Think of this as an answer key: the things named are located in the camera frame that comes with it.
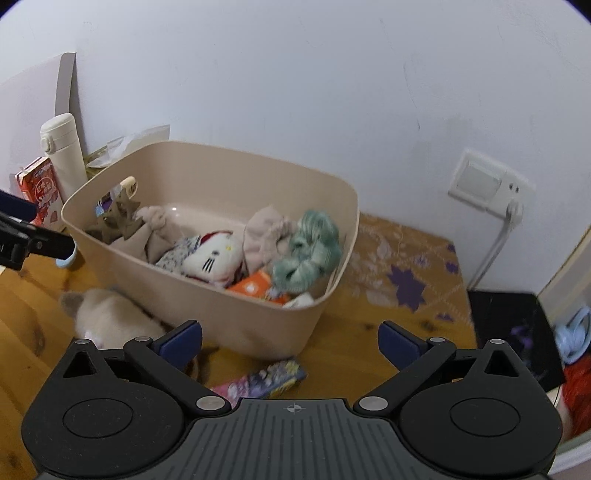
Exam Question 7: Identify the floral print cloth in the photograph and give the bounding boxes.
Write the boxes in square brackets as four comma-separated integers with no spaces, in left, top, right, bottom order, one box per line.
[154,236,201,277]

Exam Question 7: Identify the white thermos bottle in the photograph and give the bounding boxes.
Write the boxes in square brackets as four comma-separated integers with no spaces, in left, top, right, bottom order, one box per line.
[39,113,88,201]

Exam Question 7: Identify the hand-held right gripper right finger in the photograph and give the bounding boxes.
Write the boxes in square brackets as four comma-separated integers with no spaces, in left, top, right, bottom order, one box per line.
[353,320,539,411]

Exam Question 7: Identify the fluffy cream cat plush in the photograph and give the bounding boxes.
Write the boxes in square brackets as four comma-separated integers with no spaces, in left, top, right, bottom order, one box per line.
[59,288,168,352]

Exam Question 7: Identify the brown mat with purple flowers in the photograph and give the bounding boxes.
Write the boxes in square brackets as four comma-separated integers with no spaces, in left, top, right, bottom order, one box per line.
[330,212,478,326]

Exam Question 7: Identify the beige sock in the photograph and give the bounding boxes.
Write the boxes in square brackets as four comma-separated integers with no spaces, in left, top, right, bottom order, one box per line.
[136,205,195,264]

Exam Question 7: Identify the white plug with cable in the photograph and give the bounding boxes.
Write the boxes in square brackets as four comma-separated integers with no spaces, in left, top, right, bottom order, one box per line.
[466,200,525,291]

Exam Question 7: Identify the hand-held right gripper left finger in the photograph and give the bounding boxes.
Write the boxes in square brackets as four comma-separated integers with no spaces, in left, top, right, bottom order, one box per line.
[60,319,232,411]

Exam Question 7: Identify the blue and white tissue packet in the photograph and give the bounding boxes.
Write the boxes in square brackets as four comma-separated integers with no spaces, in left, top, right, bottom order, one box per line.
[263,286,317,309]

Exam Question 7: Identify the red bag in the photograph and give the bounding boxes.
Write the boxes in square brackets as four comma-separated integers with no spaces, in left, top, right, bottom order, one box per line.
[561,360,591,439]

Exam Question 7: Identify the beige plastic storage bin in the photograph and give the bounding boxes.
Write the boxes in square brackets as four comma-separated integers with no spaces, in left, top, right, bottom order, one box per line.
[61,141,361,361]

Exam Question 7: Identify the dark snack bar packet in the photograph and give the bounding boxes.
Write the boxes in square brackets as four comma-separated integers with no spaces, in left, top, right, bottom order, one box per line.
[210,359,308,407]

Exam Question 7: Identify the white wall socket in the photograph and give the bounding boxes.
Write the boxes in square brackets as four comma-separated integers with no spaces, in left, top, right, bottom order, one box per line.
[447,148,536,221]

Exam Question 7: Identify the light blue headphones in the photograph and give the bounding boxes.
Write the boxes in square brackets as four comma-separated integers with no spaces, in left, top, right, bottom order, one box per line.
[551,305,591,365]

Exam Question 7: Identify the red milk carton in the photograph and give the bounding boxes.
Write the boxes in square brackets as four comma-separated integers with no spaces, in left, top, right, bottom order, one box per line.
[14,157,65,232]

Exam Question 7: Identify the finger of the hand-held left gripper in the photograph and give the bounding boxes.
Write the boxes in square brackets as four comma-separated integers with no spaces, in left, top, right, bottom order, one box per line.
[0,189,38,225]
[0,211,75,271]

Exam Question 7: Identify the brown star-shaped toy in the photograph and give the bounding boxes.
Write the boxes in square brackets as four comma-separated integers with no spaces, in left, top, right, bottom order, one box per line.
[95,187,141,244]

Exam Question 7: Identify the orange plastic bottle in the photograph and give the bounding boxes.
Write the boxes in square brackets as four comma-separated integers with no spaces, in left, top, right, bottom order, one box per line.
[225,270,274,303]

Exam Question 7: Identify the white kitty plush red outfit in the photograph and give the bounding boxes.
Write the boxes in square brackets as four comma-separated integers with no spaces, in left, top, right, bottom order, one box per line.
[182,231,245,287]

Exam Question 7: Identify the lavender cabinet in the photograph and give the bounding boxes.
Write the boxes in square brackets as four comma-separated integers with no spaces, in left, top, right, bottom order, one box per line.
[0,52,88,204]

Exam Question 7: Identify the wooden desk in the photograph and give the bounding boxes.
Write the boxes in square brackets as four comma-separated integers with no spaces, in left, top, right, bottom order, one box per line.
[0,210,478,462]

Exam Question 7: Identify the black mat with purple print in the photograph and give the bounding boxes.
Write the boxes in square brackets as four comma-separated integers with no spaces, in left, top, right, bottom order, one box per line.
[467,288,568,393]

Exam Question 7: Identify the green knit sock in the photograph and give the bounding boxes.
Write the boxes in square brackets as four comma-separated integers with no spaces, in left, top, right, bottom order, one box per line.
[271,210,343,294]

